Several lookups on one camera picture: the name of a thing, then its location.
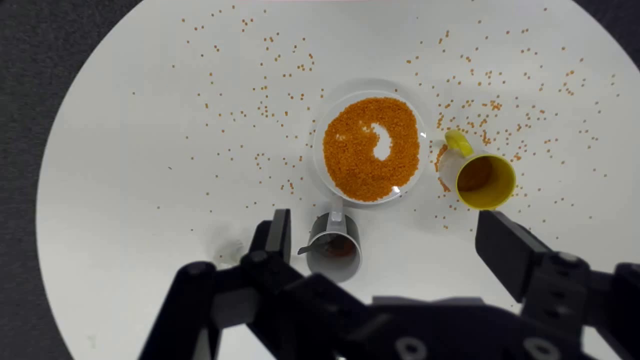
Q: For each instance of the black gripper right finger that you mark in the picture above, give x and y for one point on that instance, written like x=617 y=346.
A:
x=513 y=257

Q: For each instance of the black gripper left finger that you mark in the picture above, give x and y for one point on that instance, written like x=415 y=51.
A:
x=273 y=241

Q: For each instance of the black mug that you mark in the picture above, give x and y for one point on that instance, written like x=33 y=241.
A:
x=332 y=231

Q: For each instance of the white mug yellow inside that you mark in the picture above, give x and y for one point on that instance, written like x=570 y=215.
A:
x=483 y=180

